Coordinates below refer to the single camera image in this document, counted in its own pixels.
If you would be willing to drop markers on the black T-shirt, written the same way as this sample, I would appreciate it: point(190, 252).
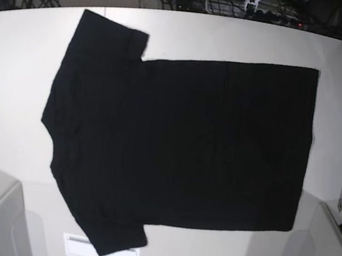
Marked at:
point(206, 145)

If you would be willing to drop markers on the black power strip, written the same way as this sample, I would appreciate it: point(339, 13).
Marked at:
point(273, 18)

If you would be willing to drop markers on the white left partition panel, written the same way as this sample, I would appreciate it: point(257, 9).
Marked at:
point(21, 232)

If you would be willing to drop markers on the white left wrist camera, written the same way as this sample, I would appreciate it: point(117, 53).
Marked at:
point(252, 0)

